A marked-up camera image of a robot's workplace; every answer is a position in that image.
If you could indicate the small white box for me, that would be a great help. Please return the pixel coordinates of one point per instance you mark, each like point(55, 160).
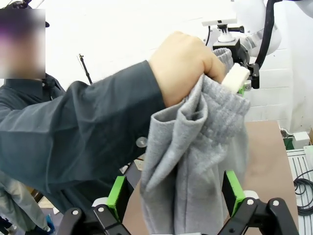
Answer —
point(300, 140)

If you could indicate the person's right hand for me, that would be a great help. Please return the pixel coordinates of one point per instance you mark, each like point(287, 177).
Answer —
point(183, 66)

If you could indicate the person in black shirt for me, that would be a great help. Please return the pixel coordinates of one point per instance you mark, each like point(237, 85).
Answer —
point(29, 98)

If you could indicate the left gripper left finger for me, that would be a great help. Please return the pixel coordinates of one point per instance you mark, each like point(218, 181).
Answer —
point(115, 195)

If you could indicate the white aluminium frame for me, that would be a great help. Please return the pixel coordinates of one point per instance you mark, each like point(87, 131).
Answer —
point(293, 161)

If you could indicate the black cap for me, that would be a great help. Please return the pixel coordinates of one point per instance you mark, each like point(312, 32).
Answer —
point(19, 4)

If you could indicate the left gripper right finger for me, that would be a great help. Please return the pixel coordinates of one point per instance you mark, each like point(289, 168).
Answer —
point(236, 195)

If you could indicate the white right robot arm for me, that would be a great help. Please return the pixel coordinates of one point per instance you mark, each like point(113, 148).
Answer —
point(252, 14)

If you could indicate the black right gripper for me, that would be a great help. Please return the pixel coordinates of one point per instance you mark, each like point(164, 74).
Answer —
point(240, 55)

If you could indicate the grey training pants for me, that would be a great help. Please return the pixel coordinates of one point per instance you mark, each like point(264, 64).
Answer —
point(195, 151)

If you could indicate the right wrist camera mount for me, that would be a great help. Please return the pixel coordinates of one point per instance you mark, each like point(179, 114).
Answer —
point(220, 22)

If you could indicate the person's right forearm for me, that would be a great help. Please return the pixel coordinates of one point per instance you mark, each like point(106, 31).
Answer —
point(110, 110)

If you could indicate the black tripod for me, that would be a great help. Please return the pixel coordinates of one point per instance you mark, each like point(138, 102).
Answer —
point(85, 67)

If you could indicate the green plastic part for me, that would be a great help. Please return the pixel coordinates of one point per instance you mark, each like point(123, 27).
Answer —
point(288, 144)

